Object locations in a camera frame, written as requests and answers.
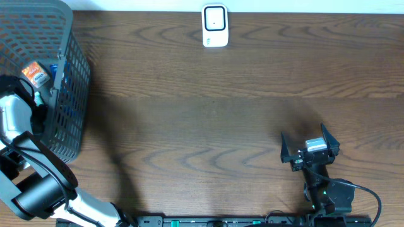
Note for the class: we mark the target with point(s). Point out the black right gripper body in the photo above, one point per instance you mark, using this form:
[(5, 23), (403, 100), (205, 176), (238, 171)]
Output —
[(298, 163)]

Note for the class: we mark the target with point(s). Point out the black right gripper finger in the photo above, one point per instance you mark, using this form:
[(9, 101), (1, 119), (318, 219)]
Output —
[(332, 144), (284, 153)]

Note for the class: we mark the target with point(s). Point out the orange snack box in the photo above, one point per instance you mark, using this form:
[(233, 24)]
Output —
[(36, 74)]

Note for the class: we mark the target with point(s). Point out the light teal snack packet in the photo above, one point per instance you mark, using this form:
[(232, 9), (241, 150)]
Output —
[(38, 99)]

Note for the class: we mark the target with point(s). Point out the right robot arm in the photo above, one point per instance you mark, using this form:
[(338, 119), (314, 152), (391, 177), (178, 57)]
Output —
[(332, 199)]

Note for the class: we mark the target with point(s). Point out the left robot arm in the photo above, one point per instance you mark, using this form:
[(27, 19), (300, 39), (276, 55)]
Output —
[(35, 183)]

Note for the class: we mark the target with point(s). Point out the white barcode scanner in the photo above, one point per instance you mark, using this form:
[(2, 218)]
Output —
[(215, 25)]

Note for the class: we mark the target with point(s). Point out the grey plastic mesh basket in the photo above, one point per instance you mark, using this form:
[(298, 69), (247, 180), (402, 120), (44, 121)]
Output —
[(42, 31)]

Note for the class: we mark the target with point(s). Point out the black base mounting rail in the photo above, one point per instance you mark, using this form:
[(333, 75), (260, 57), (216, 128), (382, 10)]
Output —
[(281, 220)]

